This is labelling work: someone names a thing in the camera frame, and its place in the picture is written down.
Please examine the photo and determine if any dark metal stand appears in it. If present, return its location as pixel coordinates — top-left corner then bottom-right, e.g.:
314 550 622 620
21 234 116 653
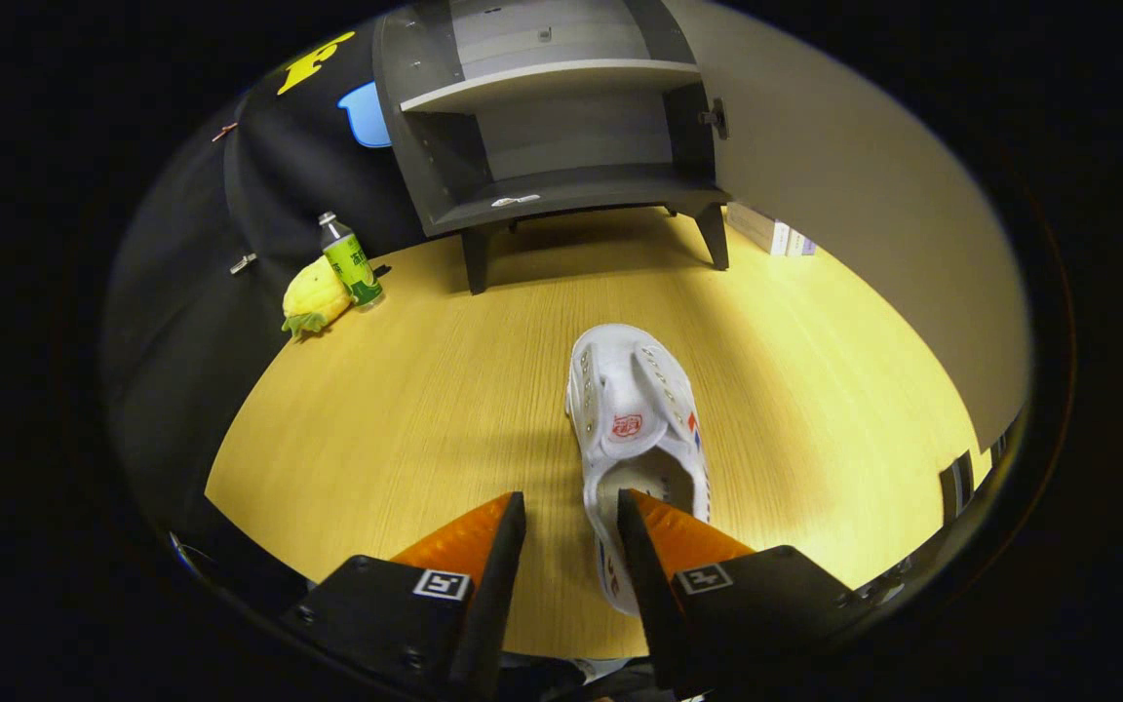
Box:
939 429 1011 520

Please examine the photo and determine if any beige shoe cabinet door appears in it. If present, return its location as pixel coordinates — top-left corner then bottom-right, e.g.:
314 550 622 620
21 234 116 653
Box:
664 0 1032 454

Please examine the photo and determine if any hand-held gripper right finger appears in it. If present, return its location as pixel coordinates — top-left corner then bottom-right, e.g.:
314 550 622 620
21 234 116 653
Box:
617 487 863 697

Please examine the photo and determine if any white canvas shoe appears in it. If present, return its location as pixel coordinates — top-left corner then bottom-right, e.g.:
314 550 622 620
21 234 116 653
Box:
564 324 714 617

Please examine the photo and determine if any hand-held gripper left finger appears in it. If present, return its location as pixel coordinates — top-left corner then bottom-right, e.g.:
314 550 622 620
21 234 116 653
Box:
279 490 528 701

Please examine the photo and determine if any grey shoe cabinet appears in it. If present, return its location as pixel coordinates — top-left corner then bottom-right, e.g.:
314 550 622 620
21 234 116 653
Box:
371 0 733 295

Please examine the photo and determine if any yellow plush toy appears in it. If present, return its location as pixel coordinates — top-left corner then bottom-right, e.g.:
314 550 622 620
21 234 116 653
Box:
281 255 353 340

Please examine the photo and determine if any black backdrop cloth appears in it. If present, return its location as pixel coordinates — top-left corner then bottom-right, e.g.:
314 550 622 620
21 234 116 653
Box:
103 27 431 625

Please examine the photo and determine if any green label bottle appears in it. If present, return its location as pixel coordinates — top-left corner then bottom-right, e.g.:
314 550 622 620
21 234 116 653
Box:
318 212 386 311

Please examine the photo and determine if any light cabinet shelf board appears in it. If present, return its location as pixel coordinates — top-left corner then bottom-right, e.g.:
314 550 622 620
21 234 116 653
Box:
399 58 704 115

